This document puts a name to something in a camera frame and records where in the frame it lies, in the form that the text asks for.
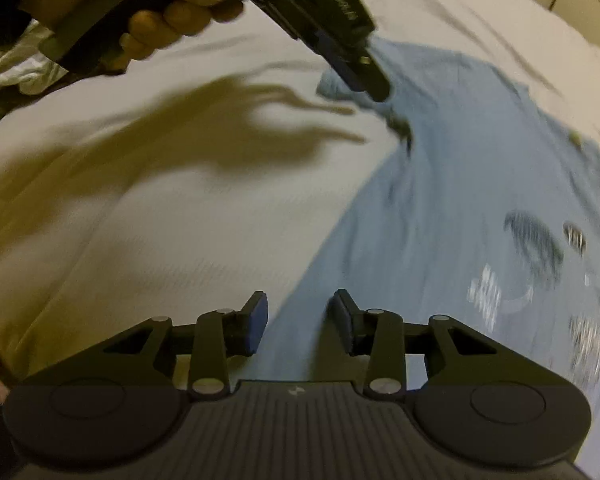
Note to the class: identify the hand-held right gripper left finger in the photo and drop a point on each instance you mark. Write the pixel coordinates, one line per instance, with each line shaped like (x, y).
(258, 320)

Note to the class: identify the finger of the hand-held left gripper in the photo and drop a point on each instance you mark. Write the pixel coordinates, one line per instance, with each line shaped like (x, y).
(362, 72)

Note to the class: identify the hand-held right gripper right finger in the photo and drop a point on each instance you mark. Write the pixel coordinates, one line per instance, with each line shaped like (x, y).
(341, 321)

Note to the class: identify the light blue printed t-shirt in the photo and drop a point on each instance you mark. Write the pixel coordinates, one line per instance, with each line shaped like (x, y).
(460, 210)

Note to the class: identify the white bed sheet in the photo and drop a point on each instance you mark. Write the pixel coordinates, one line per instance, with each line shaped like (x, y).
(155, 210)

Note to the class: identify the white crumpled cloth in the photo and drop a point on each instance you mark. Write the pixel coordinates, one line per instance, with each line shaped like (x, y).
(15, 62)

